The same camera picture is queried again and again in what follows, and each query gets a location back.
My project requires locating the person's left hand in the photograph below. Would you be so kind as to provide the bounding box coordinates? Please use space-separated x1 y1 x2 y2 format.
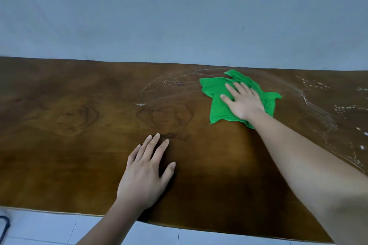
116 133 176 211

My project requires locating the person's right hand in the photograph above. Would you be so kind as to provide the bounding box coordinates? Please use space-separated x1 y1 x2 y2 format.
220 82 265 122

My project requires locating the green cleaning cloth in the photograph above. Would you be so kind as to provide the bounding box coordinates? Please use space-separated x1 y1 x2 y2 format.
200 69 282 130

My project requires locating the person's left forearm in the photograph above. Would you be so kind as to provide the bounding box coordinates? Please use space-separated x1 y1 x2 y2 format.
76 199 146 245

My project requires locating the person's right forearm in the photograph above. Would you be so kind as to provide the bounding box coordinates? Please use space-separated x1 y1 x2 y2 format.
246 110 368 245

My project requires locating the dark blue strap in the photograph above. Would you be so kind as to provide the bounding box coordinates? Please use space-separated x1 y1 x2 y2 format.
0 215 11 238

